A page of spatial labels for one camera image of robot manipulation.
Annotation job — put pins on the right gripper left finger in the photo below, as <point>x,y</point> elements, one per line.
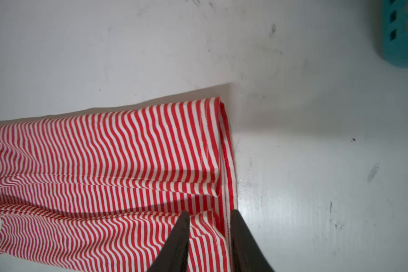
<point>173,257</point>

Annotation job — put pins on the red white striped garment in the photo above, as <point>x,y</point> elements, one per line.
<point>102,192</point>

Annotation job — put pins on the teal plastic basket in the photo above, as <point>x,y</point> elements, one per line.
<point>394,32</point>

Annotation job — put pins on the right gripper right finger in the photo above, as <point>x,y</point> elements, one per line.
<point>246,254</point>

